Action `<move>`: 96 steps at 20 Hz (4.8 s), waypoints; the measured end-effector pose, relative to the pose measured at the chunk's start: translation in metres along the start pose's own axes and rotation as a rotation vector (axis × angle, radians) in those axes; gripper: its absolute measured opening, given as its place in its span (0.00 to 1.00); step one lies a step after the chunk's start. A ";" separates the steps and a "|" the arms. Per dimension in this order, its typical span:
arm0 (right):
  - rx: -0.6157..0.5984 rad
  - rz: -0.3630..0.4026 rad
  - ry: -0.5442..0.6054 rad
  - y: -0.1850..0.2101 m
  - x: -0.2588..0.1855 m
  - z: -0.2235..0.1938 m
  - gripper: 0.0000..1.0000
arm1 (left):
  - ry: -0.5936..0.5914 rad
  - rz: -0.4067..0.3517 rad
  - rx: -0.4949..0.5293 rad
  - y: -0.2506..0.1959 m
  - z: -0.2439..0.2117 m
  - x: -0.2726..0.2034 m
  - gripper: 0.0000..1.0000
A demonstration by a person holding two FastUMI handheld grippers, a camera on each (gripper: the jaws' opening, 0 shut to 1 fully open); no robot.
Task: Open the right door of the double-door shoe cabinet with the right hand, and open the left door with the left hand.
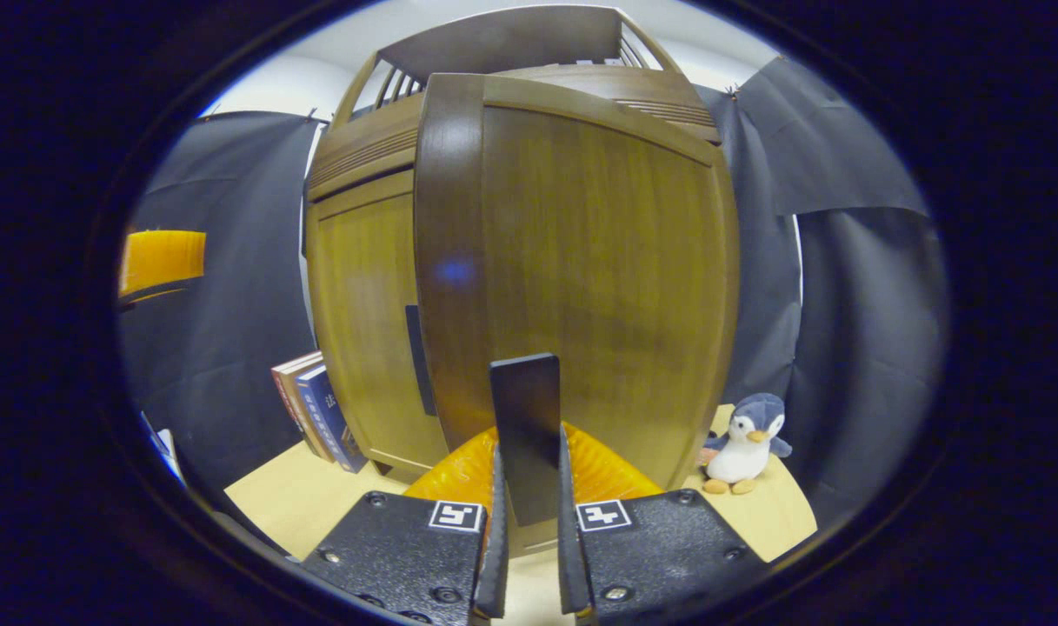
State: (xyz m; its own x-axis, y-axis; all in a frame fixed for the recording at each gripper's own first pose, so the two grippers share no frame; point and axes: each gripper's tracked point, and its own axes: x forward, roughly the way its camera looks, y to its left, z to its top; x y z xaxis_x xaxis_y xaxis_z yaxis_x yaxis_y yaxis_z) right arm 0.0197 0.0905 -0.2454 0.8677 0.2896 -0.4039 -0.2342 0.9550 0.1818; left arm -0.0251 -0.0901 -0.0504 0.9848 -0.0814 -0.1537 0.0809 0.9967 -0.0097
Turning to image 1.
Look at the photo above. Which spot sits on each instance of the wooden shoe cabinet door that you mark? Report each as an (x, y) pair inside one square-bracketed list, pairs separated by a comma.
[(363, 304), (598, 261)]

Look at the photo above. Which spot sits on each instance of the penguin plush toy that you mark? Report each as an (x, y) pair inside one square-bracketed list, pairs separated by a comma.
[(741, 452)]

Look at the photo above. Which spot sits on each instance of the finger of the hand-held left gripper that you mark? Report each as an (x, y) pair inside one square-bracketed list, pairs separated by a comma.
[(159, 256)]

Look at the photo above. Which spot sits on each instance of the blue cover book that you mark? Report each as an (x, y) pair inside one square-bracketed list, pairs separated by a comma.
[(329, 417)]

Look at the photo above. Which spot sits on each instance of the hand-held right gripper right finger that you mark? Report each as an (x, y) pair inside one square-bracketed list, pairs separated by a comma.
[(568, 556)]

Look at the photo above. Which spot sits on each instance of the wooden double-door shoe cabinet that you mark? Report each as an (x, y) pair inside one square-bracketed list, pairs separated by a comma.
[(511, 39)]

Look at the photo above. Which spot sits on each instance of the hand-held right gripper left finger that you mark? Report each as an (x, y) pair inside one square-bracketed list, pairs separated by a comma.
[(496, 556)]

